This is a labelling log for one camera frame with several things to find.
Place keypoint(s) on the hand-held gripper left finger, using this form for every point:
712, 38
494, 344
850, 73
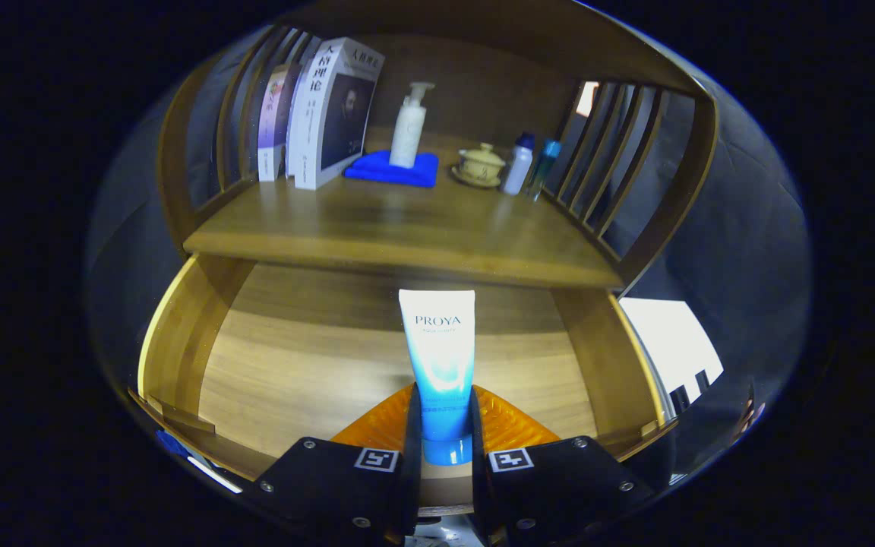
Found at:
412, 471

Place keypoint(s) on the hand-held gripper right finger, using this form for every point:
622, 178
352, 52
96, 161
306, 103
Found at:
479, 486

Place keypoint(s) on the blue and white cosmetic tube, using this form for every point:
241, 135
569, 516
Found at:
437, 357

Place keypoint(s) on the brown wooden drawer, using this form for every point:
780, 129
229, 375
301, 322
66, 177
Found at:
316, 365

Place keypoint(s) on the white drawer unit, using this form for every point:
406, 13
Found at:
665, 342

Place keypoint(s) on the brown wooden countertop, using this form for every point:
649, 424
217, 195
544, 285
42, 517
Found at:
407, 220

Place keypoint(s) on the brown wooden cabinet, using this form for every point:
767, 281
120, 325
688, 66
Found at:
483, 83

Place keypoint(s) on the white and blue flat object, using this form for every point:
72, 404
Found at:
213, 475

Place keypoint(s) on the blue folded cloth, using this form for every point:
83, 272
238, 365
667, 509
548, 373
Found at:
377, 171

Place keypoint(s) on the beige lidded tea cup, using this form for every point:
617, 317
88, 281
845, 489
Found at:
481, 163

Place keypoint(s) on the white bottle with blue cap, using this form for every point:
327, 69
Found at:
517, 167

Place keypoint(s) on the teal slim bottle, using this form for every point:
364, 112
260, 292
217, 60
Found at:
544, 163

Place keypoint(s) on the white pump bottle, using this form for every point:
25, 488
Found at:
409, 129

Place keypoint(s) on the black backdrop cloth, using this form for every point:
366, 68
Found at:
741, 266

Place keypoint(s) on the thin purple book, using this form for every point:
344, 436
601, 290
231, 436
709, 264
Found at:
274, 129

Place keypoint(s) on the thick white book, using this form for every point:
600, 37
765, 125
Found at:
316, 114

